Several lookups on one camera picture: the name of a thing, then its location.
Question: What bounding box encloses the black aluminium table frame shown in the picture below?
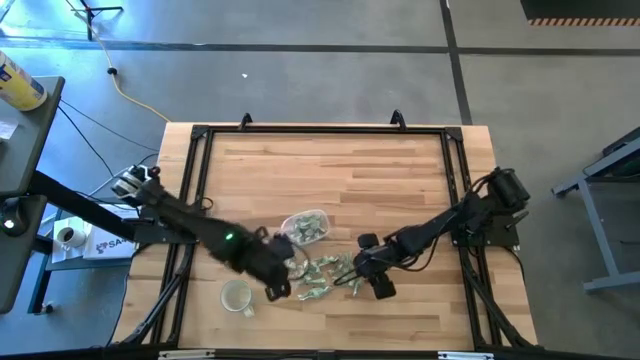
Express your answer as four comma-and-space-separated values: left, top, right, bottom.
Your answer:
112, 109, 539, 351

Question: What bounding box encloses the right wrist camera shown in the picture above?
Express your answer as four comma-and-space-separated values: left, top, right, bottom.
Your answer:
369, 276, 398, 301

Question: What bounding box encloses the silver metal bracket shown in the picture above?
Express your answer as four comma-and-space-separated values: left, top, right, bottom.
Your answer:
158, 349, 216, 360
437, 351, 495, 360

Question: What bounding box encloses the black hazard striped mat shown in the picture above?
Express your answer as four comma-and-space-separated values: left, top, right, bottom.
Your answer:
519, 0, 640, 27

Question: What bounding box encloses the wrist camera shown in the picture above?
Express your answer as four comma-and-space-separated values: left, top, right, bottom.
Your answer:
369, 276, 398, 301
264, 280, 293, 303

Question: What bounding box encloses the clear plastic container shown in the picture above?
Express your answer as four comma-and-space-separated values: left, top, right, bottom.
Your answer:
279, 208, 331, 247

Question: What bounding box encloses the black device green light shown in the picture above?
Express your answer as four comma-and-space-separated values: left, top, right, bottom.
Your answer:
0, 195, 32, 237

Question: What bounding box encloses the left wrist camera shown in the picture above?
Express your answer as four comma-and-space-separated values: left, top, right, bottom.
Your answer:
264, 280, 293, 303

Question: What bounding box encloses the yellow wipes canister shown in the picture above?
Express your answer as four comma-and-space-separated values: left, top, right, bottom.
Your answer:
0, 49, 49, 112

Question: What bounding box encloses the white coffee cup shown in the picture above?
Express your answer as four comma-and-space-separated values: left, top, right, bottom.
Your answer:
55, 227, 87, 251

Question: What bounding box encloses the white printed booklet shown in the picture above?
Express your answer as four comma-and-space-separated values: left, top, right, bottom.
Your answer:
82, 204, 144, 261

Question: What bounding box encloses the grey metal cart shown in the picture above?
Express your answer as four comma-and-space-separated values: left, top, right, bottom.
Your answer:
551, 127, 640, 294

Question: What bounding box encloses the black floor cable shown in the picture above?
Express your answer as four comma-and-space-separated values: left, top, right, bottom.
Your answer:
57, 98, 161, 154

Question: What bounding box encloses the black tripod stand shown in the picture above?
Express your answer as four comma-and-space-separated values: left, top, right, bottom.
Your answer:
74, 0, 125, 42

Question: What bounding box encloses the grey desk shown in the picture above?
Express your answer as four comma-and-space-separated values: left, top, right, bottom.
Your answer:
0, 74, 66, 315

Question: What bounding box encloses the yellow floor cable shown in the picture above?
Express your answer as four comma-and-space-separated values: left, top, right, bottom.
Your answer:
64, 0, 171, 123

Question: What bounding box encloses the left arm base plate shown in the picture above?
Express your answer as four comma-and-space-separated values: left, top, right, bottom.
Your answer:
132, 204, 207, 246

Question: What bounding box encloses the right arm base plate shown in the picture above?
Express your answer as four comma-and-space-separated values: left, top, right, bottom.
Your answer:
447, 207, 521, 249

